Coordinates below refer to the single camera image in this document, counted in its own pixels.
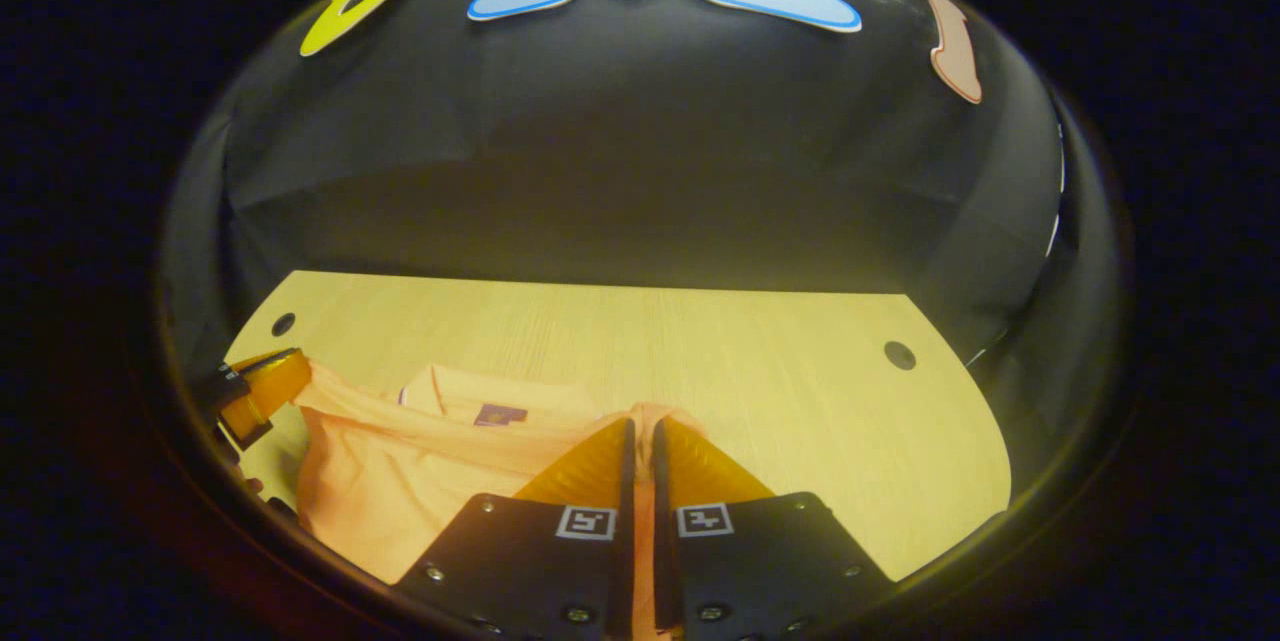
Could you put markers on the orange T-shirt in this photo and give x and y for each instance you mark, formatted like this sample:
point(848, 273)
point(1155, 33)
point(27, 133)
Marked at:
point(420, 481)

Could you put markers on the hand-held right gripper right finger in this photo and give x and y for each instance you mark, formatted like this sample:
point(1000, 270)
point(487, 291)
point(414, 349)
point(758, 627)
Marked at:
point(660, 466)

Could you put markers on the black table grommet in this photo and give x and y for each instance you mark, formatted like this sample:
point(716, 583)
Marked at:
point(283, 324)
point(899, 355)

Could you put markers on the black backdrop cloth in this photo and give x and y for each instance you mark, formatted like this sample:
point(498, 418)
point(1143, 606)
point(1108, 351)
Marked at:
point(640, 141)

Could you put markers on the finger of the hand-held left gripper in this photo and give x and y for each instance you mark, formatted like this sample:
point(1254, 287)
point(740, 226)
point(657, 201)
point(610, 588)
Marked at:
point(270, 386)

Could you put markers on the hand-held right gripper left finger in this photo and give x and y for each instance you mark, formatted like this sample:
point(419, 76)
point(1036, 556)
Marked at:
point(628, 466)

